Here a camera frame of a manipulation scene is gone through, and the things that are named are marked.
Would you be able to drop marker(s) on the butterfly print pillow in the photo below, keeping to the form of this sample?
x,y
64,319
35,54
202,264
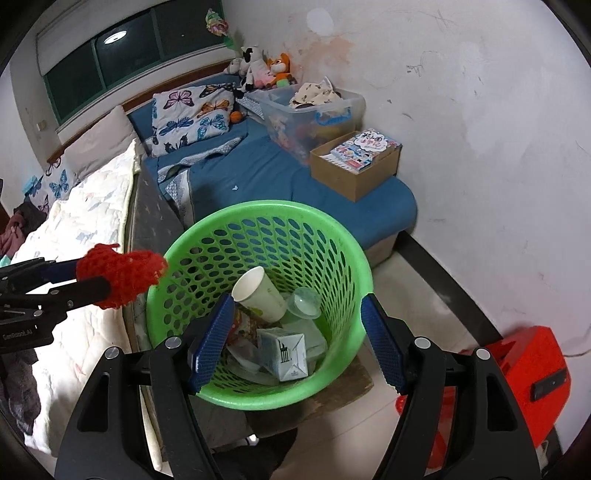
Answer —
x,y
187,115

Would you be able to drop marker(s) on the white milk carton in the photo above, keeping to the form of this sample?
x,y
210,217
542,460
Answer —
x,y
283,354

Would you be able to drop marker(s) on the dark window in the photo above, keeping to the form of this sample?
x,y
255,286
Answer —
x,y
94,46

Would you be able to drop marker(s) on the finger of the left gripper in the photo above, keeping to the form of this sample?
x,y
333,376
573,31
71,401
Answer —
x,y
37,272
57,301

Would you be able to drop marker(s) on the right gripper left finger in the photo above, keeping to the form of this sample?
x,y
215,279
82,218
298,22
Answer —
x,y
186,362

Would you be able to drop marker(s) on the white paper cup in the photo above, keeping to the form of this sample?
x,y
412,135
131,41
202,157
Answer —
x,y
255,291

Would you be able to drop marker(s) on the beige pillow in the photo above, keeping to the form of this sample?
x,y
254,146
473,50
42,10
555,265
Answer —
x,y
106,139

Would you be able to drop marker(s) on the blue mattress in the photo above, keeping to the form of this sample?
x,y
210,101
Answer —
x,y
258,169

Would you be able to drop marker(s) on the colourful wall hanging toy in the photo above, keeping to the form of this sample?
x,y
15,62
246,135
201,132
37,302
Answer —
x,y
219,27

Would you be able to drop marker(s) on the black white cow plush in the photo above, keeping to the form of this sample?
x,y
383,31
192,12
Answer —
x,y
252,70

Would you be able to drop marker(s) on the clear plastic dome lid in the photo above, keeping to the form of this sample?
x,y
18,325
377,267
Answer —
x,y
304,303

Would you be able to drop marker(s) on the grey knit glove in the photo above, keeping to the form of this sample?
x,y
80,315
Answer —
x,y
19,395

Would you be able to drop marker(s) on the green plastic trash basket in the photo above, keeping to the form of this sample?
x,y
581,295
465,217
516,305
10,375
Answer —
x,y
261,253

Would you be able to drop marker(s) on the cardboard box with books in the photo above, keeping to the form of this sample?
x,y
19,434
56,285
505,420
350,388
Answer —
x,y
355,164

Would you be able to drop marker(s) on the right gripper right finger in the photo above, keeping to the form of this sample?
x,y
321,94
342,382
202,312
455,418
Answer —
x,y
408,362

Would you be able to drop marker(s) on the orange fox plush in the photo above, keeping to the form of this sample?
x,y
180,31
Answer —
x,y
280,68

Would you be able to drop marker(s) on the clear plastic storage bin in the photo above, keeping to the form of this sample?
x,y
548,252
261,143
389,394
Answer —
x,y
302,129

